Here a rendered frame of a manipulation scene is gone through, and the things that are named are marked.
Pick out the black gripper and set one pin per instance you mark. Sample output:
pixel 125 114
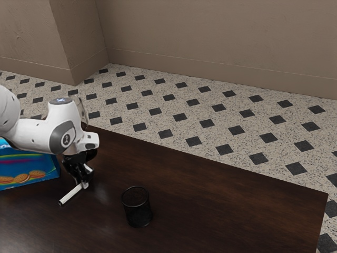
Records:
pixel 76 158

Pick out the black mesh pen holder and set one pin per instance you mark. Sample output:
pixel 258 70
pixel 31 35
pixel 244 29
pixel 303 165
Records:
pixel 137 208

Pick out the clear drinking glass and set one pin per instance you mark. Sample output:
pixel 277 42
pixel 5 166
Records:
pixel 82 113

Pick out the white marker pen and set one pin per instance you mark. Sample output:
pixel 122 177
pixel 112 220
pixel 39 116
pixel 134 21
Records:
pixel 69 196

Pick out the blue cookie box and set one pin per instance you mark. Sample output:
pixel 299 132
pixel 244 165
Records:
pixel 29 168

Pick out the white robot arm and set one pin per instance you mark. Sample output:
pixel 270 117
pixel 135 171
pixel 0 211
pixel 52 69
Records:
pixel 31 131

